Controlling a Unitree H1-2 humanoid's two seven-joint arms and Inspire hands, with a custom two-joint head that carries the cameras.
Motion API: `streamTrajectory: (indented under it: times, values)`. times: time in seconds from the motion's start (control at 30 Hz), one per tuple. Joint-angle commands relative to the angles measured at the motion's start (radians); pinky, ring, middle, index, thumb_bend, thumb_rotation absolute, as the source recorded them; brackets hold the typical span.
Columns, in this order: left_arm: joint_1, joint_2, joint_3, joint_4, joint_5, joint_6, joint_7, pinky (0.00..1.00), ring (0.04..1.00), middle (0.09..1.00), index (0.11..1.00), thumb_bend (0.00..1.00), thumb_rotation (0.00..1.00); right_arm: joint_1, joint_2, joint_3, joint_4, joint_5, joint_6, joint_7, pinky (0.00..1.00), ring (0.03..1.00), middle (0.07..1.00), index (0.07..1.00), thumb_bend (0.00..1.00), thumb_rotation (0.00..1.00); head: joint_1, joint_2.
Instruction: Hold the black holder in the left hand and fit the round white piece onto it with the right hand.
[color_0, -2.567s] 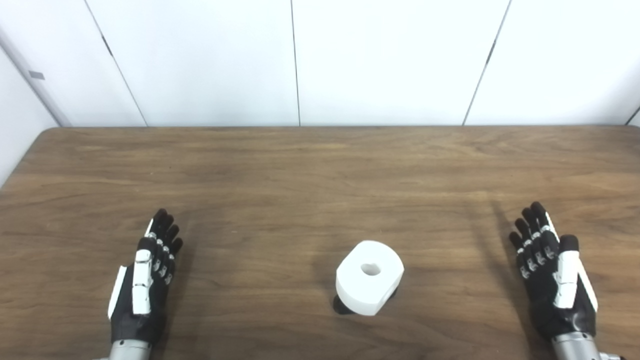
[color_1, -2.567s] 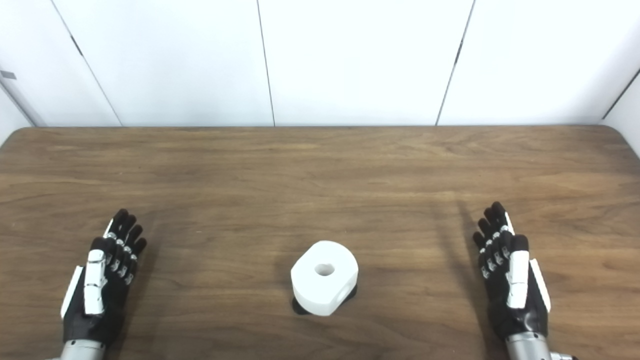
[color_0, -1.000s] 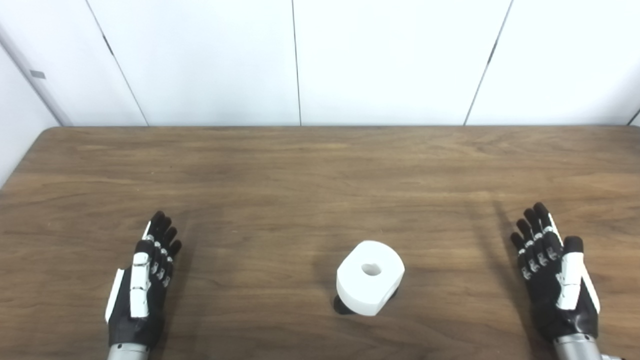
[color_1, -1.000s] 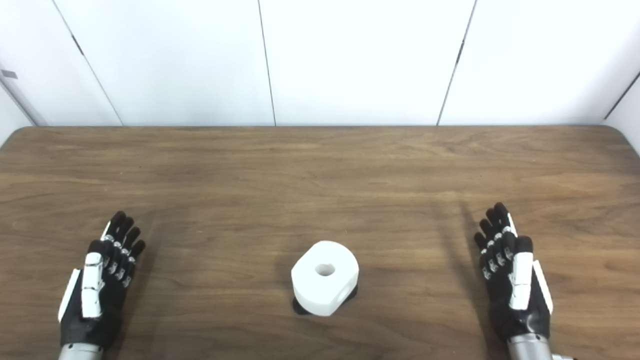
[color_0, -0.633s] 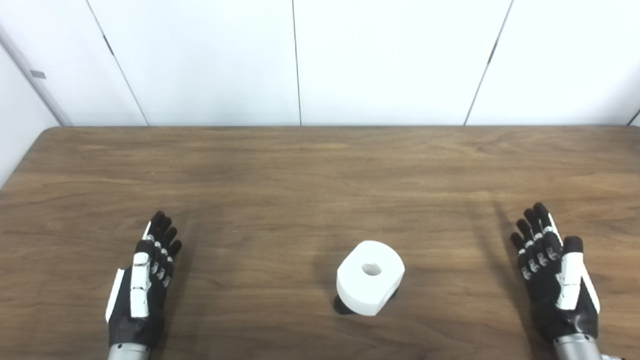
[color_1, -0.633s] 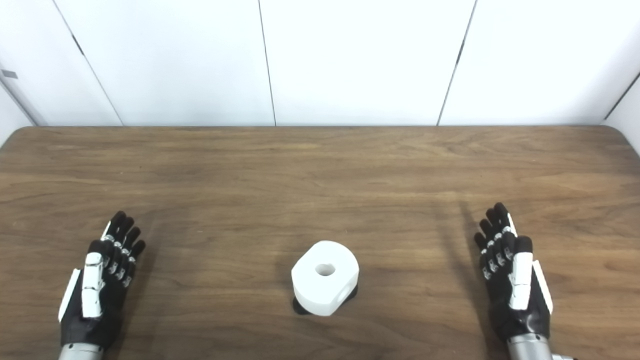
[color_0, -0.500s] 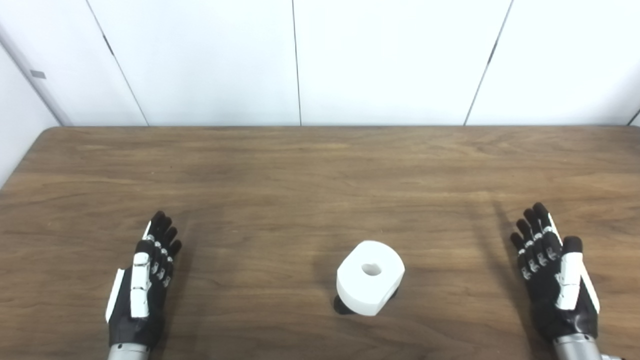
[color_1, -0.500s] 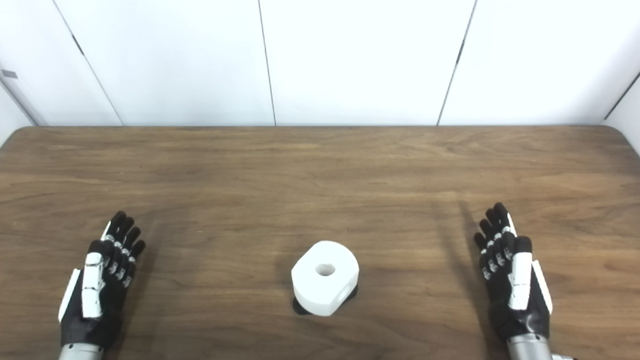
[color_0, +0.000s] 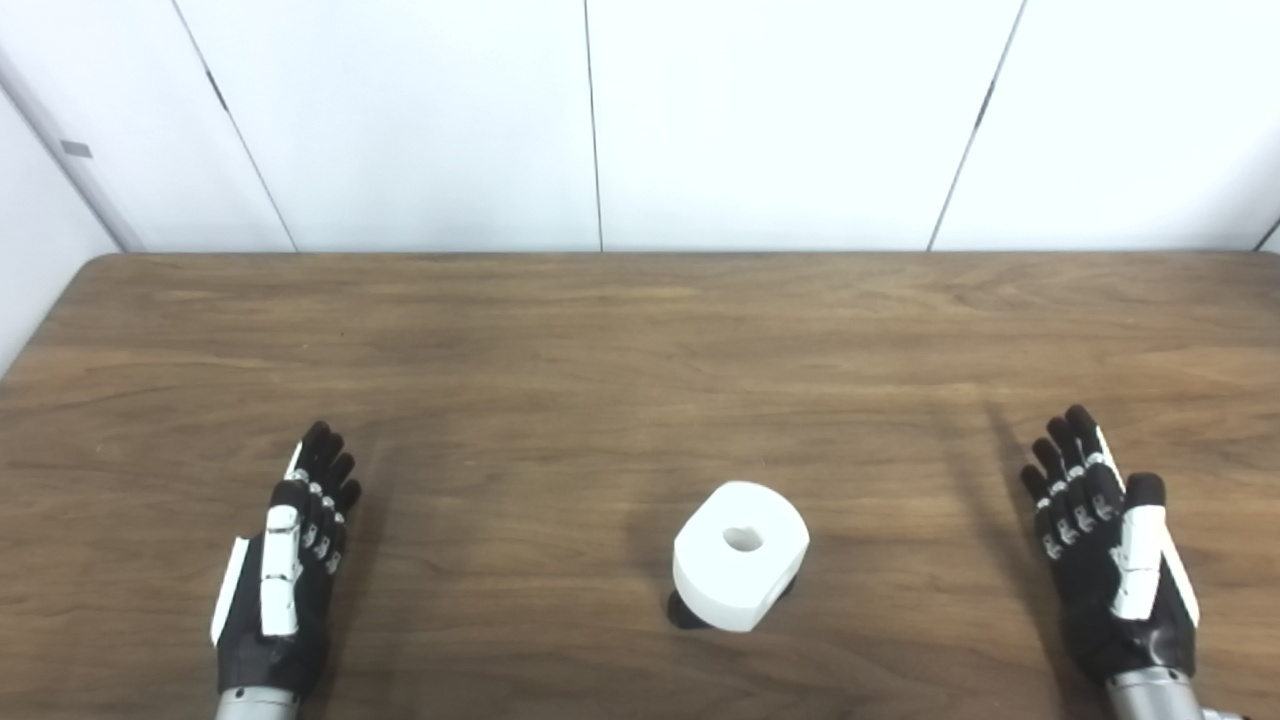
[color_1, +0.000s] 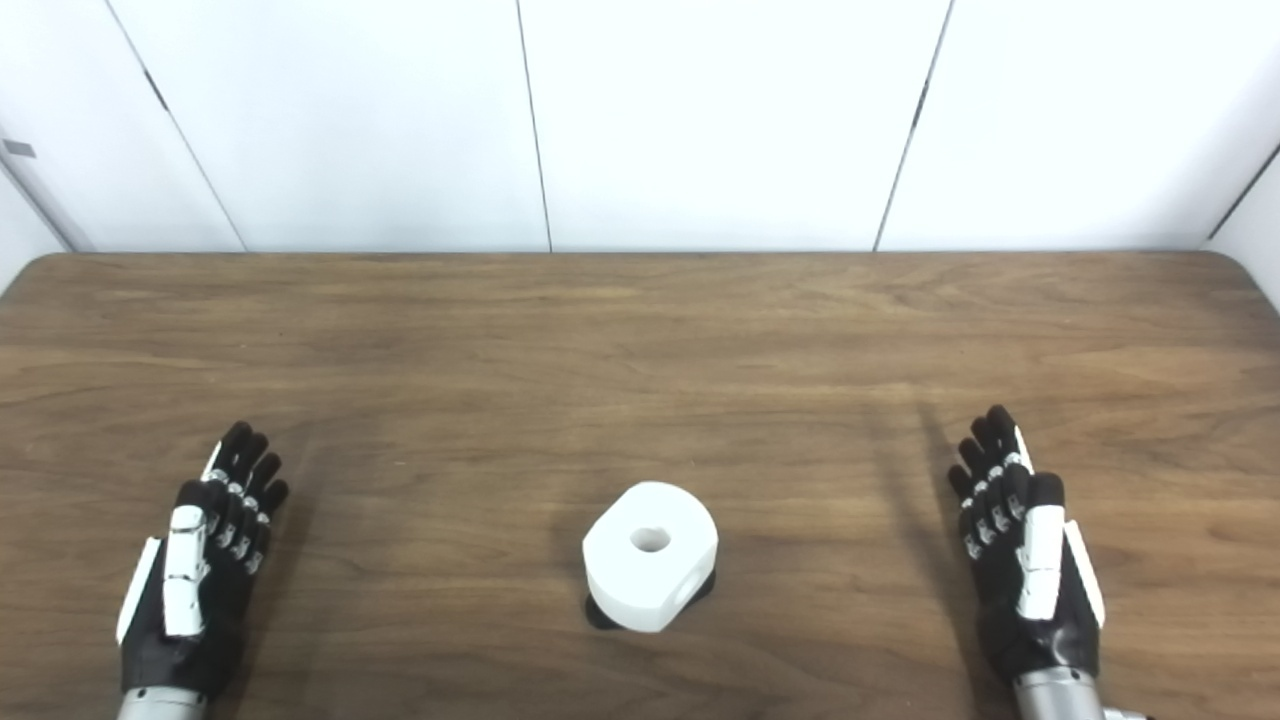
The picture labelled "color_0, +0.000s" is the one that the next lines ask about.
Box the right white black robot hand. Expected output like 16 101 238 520
1020 404 1201 686

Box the round white plastic piece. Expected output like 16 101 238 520
672 481 811 633

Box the black plastic holder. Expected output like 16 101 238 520
667 575 799 631

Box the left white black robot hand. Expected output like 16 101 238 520
209 420 363 697

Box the grey wall corner trim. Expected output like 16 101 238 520
0 55 147 254

